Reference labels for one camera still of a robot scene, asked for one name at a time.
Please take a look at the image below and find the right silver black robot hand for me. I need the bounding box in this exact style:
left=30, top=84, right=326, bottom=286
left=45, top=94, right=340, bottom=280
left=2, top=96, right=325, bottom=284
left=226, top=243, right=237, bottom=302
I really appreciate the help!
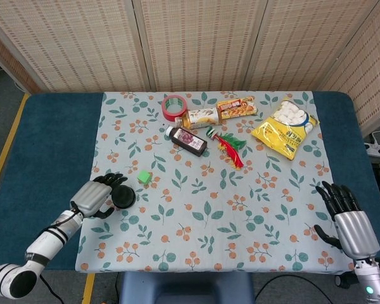
left=314, top=180, right=380, bottom=259

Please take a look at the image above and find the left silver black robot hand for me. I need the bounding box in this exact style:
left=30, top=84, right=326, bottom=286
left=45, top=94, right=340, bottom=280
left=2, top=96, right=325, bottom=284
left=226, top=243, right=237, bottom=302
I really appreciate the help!
left=70, top=172, right=128, bottom=219

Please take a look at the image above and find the black round puck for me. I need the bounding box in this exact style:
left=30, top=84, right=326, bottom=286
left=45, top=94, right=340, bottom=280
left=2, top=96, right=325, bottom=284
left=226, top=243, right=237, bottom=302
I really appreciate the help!
left=111, top=186, right=136, bottom=210

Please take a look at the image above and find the black caster wheel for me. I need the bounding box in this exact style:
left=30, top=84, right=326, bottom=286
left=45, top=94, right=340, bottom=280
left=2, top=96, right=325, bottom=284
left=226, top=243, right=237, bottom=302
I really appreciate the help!
left=335, top=274, right=352, bottom=288

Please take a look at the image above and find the dark grape juice bottle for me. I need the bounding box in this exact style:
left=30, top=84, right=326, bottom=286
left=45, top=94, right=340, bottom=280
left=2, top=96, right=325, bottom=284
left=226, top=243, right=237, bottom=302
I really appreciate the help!
left=165, top=125, right=208, bottom=156

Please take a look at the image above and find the red tape roll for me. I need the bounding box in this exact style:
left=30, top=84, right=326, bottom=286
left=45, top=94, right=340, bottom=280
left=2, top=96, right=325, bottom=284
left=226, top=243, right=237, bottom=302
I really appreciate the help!
left=162, top=94, right=189, bottom=122

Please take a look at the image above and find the floral tablecloth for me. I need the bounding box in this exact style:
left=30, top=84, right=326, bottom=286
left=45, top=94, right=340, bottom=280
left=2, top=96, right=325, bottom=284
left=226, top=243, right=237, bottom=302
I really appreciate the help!
left=74, top=91, right=355, bottom=275

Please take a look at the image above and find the yellow marshmallow bag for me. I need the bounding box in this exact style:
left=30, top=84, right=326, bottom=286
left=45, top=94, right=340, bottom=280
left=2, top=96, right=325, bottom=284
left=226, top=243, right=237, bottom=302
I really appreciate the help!
left=251, top=96, right=320, bottom=162

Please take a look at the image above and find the yellow tea bottle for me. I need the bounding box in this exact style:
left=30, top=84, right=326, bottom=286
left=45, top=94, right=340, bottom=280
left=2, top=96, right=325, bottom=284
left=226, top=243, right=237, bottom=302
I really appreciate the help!
left=174, top=106, right=222, bottom=130

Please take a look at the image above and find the red green feather shuttlecock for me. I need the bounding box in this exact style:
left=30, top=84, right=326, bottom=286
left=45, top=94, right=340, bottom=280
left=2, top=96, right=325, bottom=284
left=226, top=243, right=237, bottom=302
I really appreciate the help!
left=205, top=126, right=246, bottom=172

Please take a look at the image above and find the orange snack box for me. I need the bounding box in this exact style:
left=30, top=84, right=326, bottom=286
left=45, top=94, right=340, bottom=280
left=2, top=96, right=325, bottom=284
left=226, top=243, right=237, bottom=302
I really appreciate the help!
left=216, top=96, right=259, bottom=120

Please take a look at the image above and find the bamboo folding screen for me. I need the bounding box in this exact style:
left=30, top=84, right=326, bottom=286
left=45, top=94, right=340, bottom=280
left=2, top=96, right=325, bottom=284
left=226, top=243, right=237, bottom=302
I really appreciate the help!
left=0, top=0, right=380, bottom=134

